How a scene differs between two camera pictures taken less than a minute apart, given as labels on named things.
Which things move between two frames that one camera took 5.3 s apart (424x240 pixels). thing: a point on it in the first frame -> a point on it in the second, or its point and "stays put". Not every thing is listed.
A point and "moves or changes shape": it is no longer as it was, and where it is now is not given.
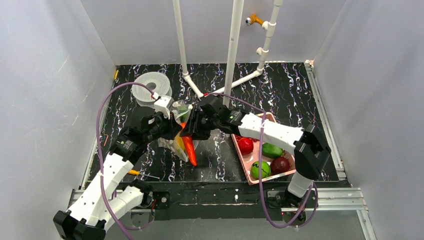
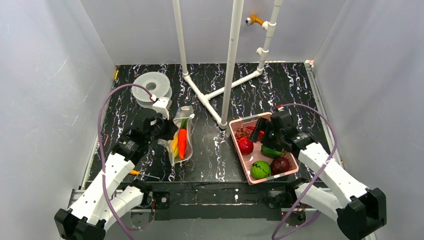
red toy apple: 246,145 stays put
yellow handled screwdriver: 138,173 stays put
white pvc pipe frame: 235,9 stays put
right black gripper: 201,120 -> 269,129
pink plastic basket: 276,161 stays put
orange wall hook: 253,19 stays put
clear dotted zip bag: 181,110 moves or changes shape
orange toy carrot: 188,142 moves or changes shape
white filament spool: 158,82 stays put
